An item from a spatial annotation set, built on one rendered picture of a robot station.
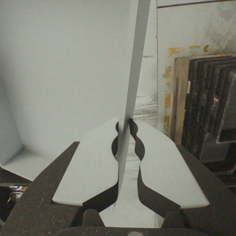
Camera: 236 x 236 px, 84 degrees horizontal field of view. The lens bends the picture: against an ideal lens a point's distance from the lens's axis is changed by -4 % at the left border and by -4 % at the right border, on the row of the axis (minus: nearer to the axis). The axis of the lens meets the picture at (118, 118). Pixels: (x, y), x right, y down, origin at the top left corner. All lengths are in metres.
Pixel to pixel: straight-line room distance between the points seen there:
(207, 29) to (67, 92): 1.25
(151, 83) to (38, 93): 0.38
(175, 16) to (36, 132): 1.17
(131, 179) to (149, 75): 0.54
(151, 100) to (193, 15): 0.89
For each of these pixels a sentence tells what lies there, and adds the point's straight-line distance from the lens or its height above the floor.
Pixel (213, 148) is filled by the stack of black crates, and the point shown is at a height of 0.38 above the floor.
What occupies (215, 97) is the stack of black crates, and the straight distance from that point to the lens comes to 0.88.
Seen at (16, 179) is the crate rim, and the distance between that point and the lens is 0.56.
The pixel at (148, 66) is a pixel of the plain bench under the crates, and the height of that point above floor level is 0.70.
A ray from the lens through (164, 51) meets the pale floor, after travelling 1.23.
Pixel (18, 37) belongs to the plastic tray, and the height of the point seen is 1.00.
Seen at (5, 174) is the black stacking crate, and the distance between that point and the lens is 0.62.
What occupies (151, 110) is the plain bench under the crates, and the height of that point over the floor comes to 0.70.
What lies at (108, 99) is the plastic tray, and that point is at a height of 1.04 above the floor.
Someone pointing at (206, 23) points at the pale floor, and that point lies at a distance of 1.34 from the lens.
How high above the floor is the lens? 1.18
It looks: 61 degrees down
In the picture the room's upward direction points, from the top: 178 degrees counter-clockwise
